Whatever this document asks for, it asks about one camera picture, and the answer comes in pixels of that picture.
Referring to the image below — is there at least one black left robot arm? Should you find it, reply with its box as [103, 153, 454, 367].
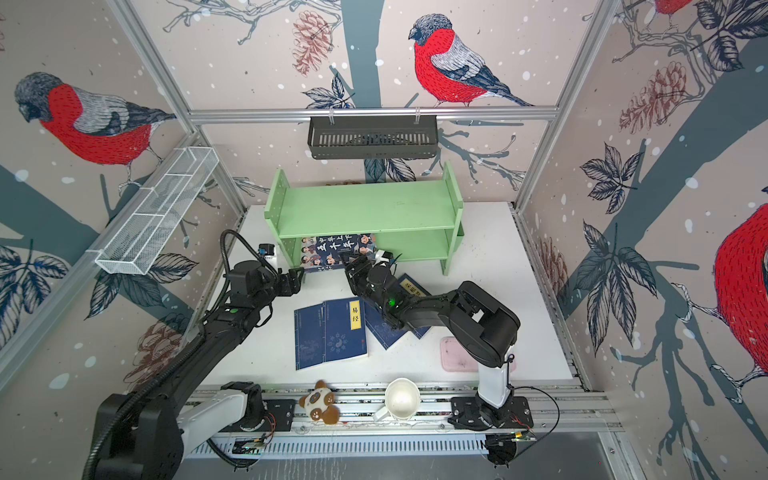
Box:
[82, 249, 305, 479]

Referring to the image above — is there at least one white wire mesh basket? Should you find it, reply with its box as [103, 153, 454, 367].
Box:
[95, 146, 219, 275]

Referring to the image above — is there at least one black hanging wall basket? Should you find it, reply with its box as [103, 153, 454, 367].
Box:
[307, 116, 439, 160]

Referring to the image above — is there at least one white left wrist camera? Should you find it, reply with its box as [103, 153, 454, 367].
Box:
[258, 243, 278, 270]

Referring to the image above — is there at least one blue book with yellow label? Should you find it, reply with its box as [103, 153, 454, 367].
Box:
[323, 297, 368, 363]

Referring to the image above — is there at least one brown white plush toy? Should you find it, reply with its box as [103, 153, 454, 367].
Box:
[298, 380, 341, 425]

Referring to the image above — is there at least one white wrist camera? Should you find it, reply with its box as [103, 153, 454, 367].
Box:
[374, 250, 396, 267]
[258, 243, 278, 270]

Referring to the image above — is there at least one white ceramic mug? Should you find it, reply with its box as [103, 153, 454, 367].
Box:
[373, 378, 421, 421]

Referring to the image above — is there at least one pink plastic tray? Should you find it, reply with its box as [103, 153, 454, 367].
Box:
[439, 337, 480, 373]

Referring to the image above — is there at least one green wooden shelf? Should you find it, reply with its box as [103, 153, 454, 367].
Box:
[264, 164, 464, 274]

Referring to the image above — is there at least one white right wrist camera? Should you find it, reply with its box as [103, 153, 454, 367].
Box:
[374, 250, 396, 267]

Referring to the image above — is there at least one colourful cartoon cover book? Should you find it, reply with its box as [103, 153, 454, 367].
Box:
[300, 233, 377, 270]

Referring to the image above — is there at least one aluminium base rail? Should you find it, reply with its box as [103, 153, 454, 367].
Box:
[179, 387, 623, 464]

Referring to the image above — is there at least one dark blue book under cartoon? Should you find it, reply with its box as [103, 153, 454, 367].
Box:
[362, 302, 407, 350]

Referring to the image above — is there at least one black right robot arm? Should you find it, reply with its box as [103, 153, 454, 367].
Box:
[342, 253, 531, 431]

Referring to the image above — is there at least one dark blue leftmost book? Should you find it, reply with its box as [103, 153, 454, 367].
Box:
[294, 304, 326, 370]

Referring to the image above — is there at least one dark blue rightmost book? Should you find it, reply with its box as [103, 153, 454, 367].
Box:
[398, 274, 430, 339]

